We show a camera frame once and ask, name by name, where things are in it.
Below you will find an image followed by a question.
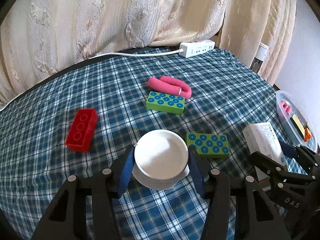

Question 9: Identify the green dotted block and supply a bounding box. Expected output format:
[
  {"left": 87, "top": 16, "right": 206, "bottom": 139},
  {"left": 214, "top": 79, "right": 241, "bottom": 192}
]
[
  {"left": 185, "top": 133, "right": 230, "bottom": 159},
  {"left": 145, "top": 91, "right": 185, "bottom": 115}
]

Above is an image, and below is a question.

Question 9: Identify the white round cup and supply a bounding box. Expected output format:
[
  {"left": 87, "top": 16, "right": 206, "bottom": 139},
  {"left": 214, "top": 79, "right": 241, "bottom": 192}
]
[{"left": 132, "top": 129, "right": 189, "bottom": 191}]

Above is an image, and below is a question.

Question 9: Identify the blue plaid tablecloth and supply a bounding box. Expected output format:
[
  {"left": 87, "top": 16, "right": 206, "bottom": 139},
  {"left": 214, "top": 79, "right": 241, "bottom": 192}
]
[{"left": 1, "top": 48, "right": 289, "bottom": 239}]

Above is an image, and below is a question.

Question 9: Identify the right cream curtain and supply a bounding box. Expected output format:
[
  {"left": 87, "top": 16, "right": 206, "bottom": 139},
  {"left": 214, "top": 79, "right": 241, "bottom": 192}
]
[{"left": 219, "top": 0, "right": 297, "bottom": 85}]

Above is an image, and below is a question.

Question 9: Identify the red toy brick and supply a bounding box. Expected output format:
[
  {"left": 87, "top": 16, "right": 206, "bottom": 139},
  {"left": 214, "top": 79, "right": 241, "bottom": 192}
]
[{"left": 65, "top": 108, "right": 98, "bottom": 153}]

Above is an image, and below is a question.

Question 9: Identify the cream curtain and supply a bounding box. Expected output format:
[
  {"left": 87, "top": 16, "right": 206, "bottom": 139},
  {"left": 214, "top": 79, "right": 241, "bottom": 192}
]
[
  {"left": 1, "top": 0, "right": 226, "bottom": 105},
  {"left": 219, "top": 0, "right": 297, "bottom": 85}
]

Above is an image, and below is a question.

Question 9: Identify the white medicine box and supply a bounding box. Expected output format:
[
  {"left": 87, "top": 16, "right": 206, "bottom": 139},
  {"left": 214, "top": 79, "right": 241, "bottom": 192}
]
[{"left": 242, "top": 122, "right": 286, "bottom": 166}]

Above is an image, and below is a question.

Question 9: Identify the left cream curtain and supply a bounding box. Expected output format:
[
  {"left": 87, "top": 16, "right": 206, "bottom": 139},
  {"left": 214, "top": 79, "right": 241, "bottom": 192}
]
[{"left": 1, "top": 0, "right": 226, "bottom": 105}]

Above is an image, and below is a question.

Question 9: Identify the yellow green box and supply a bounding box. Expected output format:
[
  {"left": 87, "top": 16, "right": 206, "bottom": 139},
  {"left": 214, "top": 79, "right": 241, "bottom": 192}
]
[{"left": 290, "top": 114, "right": 305, "bottom": 138}]

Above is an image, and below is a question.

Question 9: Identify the orange toy brick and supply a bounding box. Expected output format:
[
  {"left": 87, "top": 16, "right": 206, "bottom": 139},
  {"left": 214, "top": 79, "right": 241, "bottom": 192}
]
[{"left": 303, "top": 127, "right": 312, "bottom": 142}]

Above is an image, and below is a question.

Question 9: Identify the clear plastic bowl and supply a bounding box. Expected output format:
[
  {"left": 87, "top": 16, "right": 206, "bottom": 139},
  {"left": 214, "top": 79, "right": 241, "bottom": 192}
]
[{"left": 276, "top": 90, "right": 318, "bottom": 152}]

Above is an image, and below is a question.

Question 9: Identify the white power strip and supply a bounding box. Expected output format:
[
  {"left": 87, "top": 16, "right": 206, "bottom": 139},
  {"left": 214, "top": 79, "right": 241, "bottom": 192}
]
[{"left": 179, "top": 40, "right": 215, "bottom": 58}]

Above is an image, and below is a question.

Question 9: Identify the white tower fan heater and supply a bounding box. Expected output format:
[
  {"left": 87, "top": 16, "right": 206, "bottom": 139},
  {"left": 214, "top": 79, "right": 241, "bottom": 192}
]
[{"left": 250, "top": 42, "right": 269, "bottom": 74}]

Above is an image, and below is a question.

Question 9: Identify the white power cable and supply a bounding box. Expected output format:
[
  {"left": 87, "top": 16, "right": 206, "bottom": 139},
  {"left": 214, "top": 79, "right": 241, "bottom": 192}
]
[{"left": 0, "top": 49, "right": 185, "bottom": 112}]

